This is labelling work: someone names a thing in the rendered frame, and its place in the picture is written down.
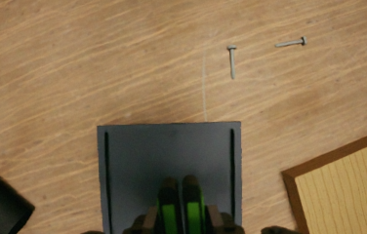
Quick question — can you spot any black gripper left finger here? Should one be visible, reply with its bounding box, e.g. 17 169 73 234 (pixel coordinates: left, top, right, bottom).
81 207 161 234

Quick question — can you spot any grey bolt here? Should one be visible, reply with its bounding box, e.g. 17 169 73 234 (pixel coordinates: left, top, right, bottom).
275 36 307 48
227 45 236 79

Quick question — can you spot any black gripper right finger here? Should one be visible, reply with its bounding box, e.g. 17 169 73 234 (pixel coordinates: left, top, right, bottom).
204 205 302 234

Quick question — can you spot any flat wooden block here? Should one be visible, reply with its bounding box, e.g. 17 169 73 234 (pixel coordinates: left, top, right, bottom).
282 136 367 234

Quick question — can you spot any black spring clamp with green handles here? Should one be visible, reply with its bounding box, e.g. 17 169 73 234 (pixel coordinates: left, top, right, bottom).
156 175 206 234

